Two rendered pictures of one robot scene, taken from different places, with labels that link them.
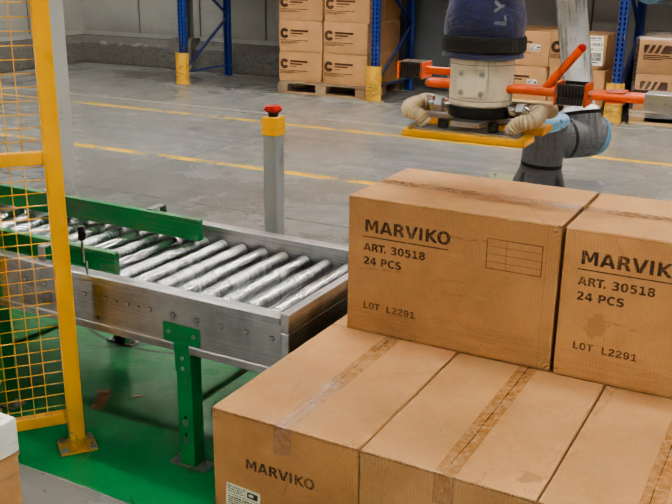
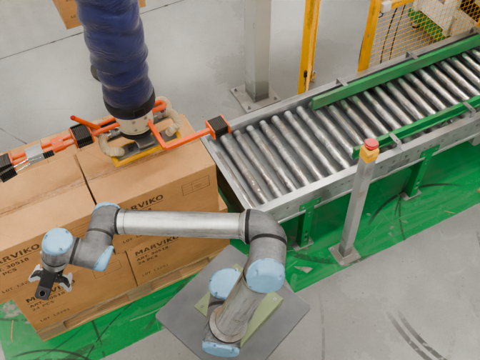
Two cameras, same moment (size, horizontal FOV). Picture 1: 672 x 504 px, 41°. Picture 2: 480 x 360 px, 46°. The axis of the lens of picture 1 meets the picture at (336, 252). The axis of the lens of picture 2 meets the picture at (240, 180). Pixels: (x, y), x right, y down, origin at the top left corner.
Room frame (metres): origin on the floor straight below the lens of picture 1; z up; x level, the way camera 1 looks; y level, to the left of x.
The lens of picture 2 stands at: (3.93, -1.59, 3.08)
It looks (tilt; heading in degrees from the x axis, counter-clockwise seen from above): 52 degrees down; 126
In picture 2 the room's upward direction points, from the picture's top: 2 degrees counter-clockwise
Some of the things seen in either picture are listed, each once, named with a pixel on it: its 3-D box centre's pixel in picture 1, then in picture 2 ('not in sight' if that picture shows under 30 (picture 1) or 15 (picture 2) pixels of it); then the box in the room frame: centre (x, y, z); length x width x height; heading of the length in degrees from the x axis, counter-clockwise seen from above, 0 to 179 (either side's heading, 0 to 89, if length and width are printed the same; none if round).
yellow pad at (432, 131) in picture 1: (467, 129); not in sight; (2.38, -0.35, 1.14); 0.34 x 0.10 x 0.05; 63
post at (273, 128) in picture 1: (274, 242); (356, 206); (3.39, 0.24, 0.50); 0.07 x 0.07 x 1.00; 61
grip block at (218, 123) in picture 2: (414, 68); (218, 126); (2.83, -0.24, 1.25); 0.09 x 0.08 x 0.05; 153
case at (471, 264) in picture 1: (471, 260); (150, 183); (2.47, -0.39, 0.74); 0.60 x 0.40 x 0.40; 62
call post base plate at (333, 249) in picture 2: not in sight; (344, 251); (3.39, 0.24, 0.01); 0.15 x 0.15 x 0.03; 61
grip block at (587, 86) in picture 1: (573, 93); (81, 134); (2.35, -0.61, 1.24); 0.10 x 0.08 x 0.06; 153
